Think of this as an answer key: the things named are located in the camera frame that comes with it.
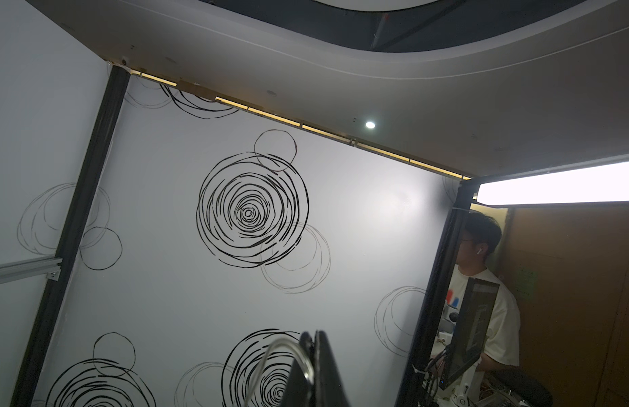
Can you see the person in white shirt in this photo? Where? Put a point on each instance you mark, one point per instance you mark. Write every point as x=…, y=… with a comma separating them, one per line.
x=497, y=378

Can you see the aluminium wall rail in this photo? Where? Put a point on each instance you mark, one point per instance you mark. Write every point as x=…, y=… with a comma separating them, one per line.
x=49, y=266

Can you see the black corner frame post right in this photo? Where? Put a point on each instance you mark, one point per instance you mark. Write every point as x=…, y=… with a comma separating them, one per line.
x=71, y=236

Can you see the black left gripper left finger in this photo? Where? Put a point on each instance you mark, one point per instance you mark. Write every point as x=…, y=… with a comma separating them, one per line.
x=298, y=390

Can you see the bright light panel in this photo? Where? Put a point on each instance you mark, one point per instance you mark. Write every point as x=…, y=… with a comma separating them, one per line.
x=598, y=184

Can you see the black computer monitor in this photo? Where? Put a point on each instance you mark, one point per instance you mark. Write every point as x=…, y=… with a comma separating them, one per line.
x=469, y=336

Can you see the string lights with rattan balls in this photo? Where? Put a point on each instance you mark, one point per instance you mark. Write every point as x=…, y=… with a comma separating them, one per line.
x=267, y=384

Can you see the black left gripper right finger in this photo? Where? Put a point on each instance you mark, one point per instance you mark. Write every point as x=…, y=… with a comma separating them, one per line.
x=328, y=387

